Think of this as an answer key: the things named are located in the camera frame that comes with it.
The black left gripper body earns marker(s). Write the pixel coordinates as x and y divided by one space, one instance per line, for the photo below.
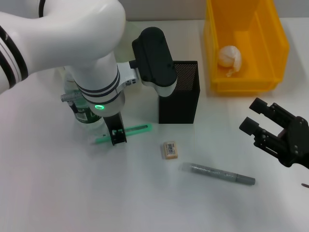
114 123

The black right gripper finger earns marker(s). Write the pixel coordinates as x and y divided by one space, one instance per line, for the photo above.
263 137
272 111

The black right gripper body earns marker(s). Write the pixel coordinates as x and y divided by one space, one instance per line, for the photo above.
298 145

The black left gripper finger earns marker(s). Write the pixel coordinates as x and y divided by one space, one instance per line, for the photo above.
119 140

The green utility knife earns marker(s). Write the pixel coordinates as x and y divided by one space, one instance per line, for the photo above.
140 127

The clear water bottle green label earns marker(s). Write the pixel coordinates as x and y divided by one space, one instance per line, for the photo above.
83 116

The white paper ball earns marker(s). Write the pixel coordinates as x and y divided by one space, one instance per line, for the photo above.
229 56

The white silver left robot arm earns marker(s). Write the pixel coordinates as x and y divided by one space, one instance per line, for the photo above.
72 41

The beige eraser with label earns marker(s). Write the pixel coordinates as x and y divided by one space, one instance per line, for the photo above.
170 150

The black mesh pen holder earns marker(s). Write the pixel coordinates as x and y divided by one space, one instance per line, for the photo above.
178 108

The grey marker pen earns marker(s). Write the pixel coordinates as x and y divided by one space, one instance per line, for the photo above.
205 170

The yellow plastic bin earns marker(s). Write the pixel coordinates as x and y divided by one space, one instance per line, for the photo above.
265 48

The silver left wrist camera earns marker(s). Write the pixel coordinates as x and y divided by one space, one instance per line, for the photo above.
154 60

